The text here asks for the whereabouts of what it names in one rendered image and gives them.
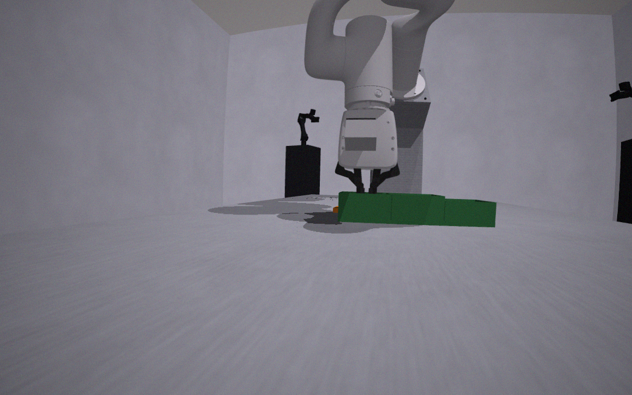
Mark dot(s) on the green bin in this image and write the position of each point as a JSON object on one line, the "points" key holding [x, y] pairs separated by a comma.
{"points": [[414, 209]]}

